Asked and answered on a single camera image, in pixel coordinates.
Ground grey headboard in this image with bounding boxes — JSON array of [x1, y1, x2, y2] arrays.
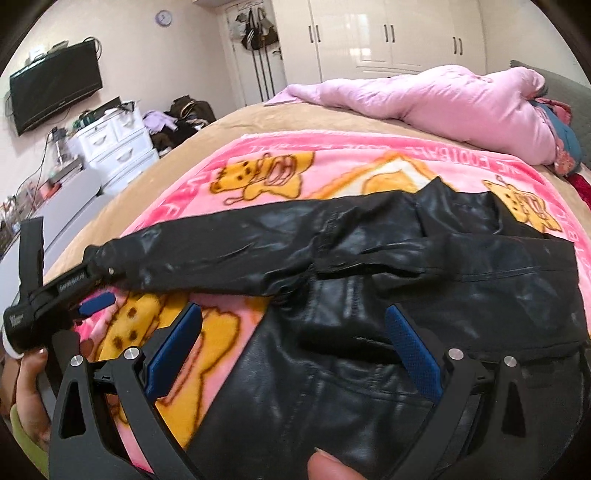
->
[[510, 60, 591, 167]]

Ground pile of dark clothes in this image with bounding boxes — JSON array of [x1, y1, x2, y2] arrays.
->
[[150, 117, 206, 155]]

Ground person's left hand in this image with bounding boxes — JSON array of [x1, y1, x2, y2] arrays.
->
[[14, 350, 52, 448]]

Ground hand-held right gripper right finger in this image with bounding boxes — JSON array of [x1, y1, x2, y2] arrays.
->
[[385, 305, 546, 480]]

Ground white desk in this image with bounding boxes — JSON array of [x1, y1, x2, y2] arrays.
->
[[0, 171, 105, 287]]

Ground purple cloth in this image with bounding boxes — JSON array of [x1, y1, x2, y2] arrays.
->
[[142, 111, 178, 134]]

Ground teal cloth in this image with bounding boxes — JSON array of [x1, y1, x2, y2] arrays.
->
[[531, 99, 583, 167]]

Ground red floral cloth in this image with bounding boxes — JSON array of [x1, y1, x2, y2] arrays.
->
[[551, 99, 591, 208]]

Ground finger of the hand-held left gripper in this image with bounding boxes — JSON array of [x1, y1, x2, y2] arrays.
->
[[67, 291, 117, 324], [58, 249, 130, 301]]

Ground black wall television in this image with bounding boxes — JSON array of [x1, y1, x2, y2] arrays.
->
[[9, 41, 103, 136]]

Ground hanging dark bags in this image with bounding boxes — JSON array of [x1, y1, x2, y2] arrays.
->
[[235, 9, 280, 51]]

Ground pink printed blanket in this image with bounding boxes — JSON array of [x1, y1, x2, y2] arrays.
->
[[78, 131, 578, 476]]

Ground bed with beige sheet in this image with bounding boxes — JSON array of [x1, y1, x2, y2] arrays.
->
[[44, 99, 591, 287]]

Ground dark brown bag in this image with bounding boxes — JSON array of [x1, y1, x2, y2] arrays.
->
[[168, 95, 217, 125]]

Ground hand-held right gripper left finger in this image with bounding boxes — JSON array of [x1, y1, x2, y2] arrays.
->
[[50, 304, 204, 480]]

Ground black leather jacket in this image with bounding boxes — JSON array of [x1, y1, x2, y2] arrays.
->
[[85, 178, 591, 480]]

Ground dark poles on door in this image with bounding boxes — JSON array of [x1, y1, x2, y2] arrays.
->
[[250, 50, 272, 103]]

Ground person's left forearm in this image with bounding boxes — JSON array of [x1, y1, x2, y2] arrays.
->
[[8, 405, 51, 478]]

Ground white door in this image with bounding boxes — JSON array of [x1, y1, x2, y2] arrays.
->
[[217, 0, 287, 109]]

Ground light pink garment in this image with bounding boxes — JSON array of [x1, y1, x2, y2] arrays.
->
[[265, 65, 561, 167]]

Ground white drawer cabinet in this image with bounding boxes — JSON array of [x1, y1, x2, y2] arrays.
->
[[69, 99, 160, 185]]

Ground white wardrobe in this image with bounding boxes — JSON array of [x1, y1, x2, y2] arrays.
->
[[272, 0, 488, 86]]

